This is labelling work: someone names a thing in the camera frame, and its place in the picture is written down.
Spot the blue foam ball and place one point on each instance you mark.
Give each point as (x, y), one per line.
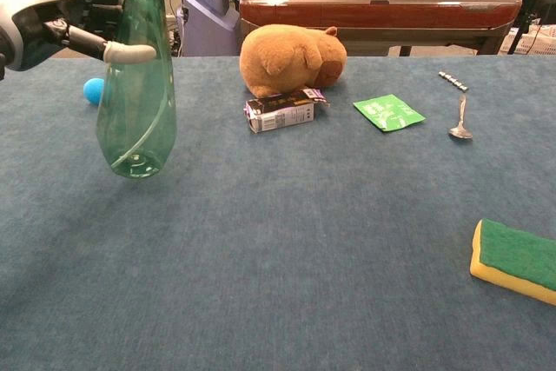
(92, 90)

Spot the brown mahjong table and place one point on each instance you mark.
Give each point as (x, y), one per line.
(378, 8)

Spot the green transparent spray bottle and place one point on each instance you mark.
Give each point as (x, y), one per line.
(139, 84)

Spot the silver metal spoon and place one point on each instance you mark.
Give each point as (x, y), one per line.
(461, 121)

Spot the brown capybara plush toy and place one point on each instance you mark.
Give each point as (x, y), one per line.
(282, 58)

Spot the white plastic crate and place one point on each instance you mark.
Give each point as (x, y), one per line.
(532, 41)

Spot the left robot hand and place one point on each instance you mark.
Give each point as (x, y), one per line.
(30, 10)

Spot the lavender robot base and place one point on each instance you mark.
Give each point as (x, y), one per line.
(208, 15)

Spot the purple black drink carton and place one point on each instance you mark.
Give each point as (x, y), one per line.
(282, 114)

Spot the yellow green scrub sponge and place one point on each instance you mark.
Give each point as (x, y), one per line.
(517, 258)

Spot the green foil sachet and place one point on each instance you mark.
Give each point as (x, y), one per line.
(388, 112)

